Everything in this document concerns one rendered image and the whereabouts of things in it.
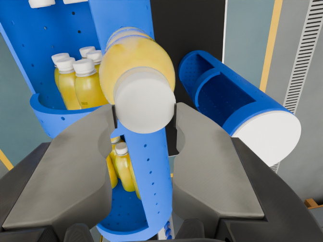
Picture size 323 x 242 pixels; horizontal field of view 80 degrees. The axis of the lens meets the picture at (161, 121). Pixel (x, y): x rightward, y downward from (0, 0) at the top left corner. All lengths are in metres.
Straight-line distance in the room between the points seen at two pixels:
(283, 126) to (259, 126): 0.09
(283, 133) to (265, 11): 1.19
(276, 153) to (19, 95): 1.78
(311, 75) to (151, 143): 2.00
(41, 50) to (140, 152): 0.33
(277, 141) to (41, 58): 0.78
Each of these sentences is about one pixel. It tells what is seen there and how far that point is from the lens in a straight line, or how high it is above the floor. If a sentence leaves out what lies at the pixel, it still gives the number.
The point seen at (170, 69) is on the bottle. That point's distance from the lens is 0.16.
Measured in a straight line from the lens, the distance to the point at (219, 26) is 1.51.
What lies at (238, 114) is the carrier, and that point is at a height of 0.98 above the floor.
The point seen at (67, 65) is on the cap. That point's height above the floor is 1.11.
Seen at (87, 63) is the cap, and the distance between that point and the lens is 0.41.
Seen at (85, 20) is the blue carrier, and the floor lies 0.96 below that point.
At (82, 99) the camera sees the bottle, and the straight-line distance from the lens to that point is 0.42.
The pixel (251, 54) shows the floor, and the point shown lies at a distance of 1.85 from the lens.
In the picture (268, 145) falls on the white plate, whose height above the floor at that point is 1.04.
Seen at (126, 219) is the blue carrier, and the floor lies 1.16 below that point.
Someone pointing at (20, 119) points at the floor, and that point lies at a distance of 2.02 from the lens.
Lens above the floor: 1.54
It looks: 57 degrees down
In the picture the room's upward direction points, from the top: 166 degrees clockwise
